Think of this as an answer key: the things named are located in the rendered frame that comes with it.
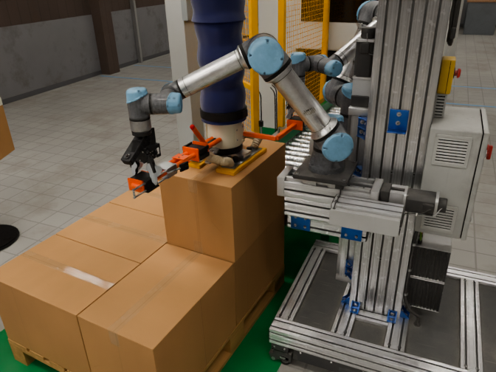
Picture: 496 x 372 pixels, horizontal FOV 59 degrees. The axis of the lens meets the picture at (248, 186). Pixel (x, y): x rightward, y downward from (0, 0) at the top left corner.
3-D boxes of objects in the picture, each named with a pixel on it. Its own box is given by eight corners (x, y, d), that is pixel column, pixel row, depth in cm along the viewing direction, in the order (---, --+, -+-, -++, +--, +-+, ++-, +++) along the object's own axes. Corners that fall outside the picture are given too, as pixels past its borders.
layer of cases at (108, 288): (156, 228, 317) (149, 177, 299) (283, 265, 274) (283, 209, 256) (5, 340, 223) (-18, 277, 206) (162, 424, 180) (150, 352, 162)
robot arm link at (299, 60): (311, 53, 210) (294, 54, 207) (309, 76, 215) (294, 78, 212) (302, 50, 217) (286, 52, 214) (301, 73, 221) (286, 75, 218)
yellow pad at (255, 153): (249, 148, 234) (249, 139, 232) (266, 150, 230) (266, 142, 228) (215, 172, 208) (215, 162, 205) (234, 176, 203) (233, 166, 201)
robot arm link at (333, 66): (412, 18, 209) (335, 84, 206) (396, 17, 218) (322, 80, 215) (404, -3, 202) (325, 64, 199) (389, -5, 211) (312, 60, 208)
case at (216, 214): (225, 194, 274) (222, 133, 257) (285, 207, 257) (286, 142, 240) (167, 243, 227) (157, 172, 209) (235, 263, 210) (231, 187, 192)
